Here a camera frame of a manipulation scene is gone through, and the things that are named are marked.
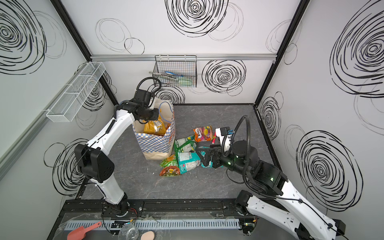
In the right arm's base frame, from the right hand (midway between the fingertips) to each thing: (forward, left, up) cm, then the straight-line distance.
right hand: (201, 149), depth 59 cm
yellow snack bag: (+23, +26, -16) cm, 38 cm away
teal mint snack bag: (+6, -6, -31) cm, 32 cm away
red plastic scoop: (-26, +54, -30) cm, 67 cm away
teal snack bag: (+7, +7, -28) cm, 29 cm away
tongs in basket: (+51, +21, +1) cm, 55 cm away
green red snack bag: (+4, +16, -27) cm, 32 cm away
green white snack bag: (+18, +10, -29) cm, 36 cm away
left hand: (+28, +25, -10) cm, 39 cm away
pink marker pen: (+23, -9, -32) cm, 41 cm away
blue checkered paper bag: (+11, +22, -9) cm, 26 cm away
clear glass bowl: (-25, +33, -32) cm, 53 cm away
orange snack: (+27, -2, -28) cm, 39 cm away
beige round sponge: (-27, +24, -32) cm, 48 cm away
